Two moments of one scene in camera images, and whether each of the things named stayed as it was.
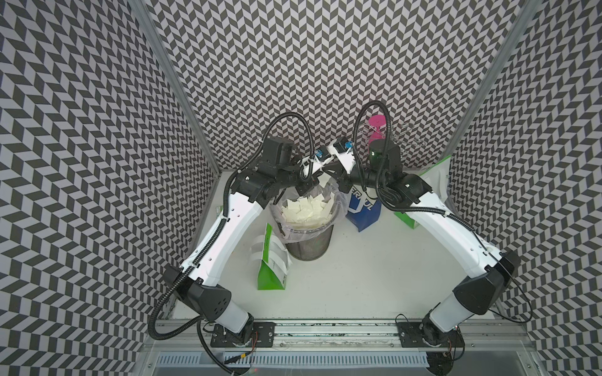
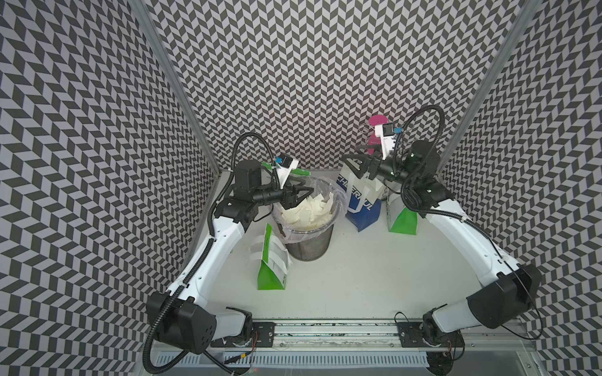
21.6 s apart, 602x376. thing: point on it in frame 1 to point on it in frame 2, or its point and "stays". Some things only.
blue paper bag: x=364 y=210 stays
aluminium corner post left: x=143 y=9 stays
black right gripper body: x=346 y=179 to x=386 y=168
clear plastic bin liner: x=294 y=234 stays
